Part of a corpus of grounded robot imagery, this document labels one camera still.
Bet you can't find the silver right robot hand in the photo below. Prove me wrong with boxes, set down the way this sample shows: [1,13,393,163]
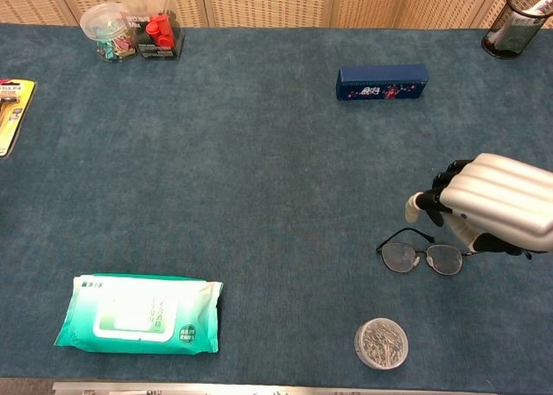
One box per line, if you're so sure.
[404,153,553,261]

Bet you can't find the thin-framed eyeglasses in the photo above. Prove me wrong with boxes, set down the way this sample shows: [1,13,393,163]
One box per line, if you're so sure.
[375,227,476,277]

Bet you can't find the blue rectangular glasses case box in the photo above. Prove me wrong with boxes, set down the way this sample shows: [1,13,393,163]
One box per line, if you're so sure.
[335,63,429,102]

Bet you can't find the black mesh pen holder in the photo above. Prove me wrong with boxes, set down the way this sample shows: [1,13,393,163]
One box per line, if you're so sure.
[480,0,553,60]

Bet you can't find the round clear container of pins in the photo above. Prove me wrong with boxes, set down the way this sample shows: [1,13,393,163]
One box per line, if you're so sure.
[354,317,410,373]

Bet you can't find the red white marker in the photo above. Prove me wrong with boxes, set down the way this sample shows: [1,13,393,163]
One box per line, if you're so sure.
[520,0,553,18]

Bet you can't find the woven wicker folding screen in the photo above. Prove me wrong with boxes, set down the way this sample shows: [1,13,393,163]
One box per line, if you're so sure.
[0,0,553,29]

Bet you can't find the clear box with red pieces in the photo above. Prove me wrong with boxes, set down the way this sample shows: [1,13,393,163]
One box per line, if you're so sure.
[124,0,186,62]

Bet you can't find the green white wet wipes pack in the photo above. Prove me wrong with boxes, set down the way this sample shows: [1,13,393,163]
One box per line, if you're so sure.
[54,274,224,355]

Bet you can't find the clear jar of binder clips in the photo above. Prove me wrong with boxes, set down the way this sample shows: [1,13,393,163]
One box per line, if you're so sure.
[79,3,139,63]

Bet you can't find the yellow razor blister pack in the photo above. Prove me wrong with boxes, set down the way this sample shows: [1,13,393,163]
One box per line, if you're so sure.
[0,78,38,157]

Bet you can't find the silver metal table edge rail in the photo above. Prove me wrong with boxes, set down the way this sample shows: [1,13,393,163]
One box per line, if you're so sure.
[52,380,498,395]

